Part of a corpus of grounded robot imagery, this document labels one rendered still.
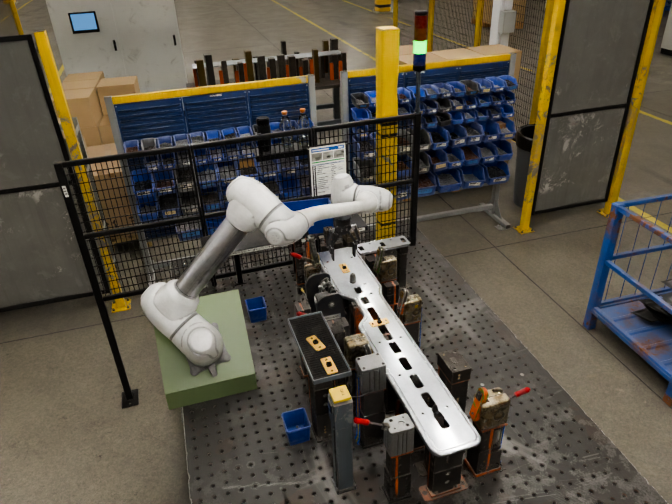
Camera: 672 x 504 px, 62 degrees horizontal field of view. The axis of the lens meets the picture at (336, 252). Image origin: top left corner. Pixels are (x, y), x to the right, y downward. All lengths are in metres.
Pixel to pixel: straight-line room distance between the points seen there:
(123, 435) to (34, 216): 1.63
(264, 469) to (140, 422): 1.45
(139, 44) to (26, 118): 4.87
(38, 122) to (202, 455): 2.45
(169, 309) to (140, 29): 6.71
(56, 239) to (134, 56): 4.83
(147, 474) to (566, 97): 4.06
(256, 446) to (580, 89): 3.86
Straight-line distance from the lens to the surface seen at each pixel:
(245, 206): 2.10
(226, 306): 2.59
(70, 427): 3.78
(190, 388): 2.55
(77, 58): 8.85
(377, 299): 2.58
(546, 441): 2.48
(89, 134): 6.44
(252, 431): 2.45
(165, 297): 2.34
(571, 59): 4.98
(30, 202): 4.27
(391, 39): 3.13
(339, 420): 1.94
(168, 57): 8.79
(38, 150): 4.11
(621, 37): 5.24
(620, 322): 4.14
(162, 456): 3.42
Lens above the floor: 2.50
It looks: 31 degrees down
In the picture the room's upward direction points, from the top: 2 degrees counter-clockwise
